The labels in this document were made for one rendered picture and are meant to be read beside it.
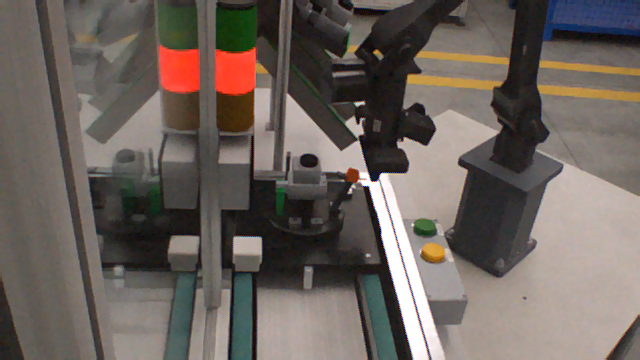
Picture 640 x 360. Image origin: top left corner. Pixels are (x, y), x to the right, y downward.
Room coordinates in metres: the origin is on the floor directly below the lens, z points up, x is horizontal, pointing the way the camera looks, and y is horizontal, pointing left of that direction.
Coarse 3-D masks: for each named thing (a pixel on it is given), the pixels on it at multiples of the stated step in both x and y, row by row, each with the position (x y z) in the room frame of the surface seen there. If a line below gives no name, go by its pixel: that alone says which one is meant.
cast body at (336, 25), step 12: (336, 0) 1.18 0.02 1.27; (348, 0) 1.18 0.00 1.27; (312, 12) 1.17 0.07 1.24; (324, 12) 1.17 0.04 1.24; (336, 12) 1.15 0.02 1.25; (348, 12) 1.15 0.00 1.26; (324, 24) 1.15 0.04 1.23; (336, 24) 1.15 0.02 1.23; (348, 24) 1.18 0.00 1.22; (336, 36) 1.15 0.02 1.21
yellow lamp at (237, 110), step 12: (228, 96) 0.65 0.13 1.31; (240, 96) 0.66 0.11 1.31; (252, 96) 0.67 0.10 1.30; (216, 108) 0.66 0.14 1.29; (228, 108) 0.65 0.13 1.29; (240, 108) 0.66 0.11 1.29; (252, 108) 0.67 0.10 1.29; (216, 120) 0.66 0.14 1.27; (228, 120) 0.65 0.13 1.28; (240, 120) 0.66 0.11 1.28; (252, 120) 0.67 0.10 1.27
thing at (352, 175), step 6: (348, 168) 0.90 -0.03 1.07; (354, 168) 0.90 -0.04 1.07; (342, 174) 0.89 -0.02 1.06; (348, 174) 0.89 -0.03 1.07; (354, 174) 0.89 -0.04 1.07; (348, 180) 0.88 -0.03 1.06; (354, 180) 0.89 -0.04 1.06; (342, 186) 0.89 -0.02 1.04; (348, 186) 0.89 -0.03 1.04; (342, 192) 0.89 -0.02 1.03; (336, 198) 0.89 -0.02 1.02; (342, 198) 0.89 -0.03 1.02; (336, 204) 0.88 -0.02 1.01
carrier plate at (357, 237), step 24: (264, 192) 0.95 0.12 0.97; (336, 192) 0.97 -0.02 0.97; (360, 192) 0.98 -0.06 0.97; (240, 216) 0.87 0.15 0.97; (360, 216) 0.91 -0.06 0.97; (264, 240) 0.81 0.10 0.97; (336, 240) 0.83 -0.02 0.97; (360, 240) 0.84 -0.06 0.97; (264, 264) 0.75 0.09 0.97; (288, 264) 0.76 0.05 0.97; (312, 264) 0.77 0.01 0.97; (336, 264) 0.77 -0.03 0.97; (360, 264) 0.78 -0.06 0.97
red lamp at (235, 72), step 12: (216, 60) 0.66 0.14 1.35; (228, 60) 0.65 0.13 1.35; (240, 60) 0.66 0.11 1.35; (252, 60) 0.67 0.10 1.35; (216, 72) 0.66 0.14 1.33; (228, 72) 0.65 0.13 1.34; (240, 72) 0.66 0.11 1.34; (252, 72) 0.67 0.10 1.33; (216, 84) 0.66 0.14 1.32; (228, 84) 0.65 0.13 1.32; (240, 84) 0.66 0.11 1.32; (252, 84) 0.67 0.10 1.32
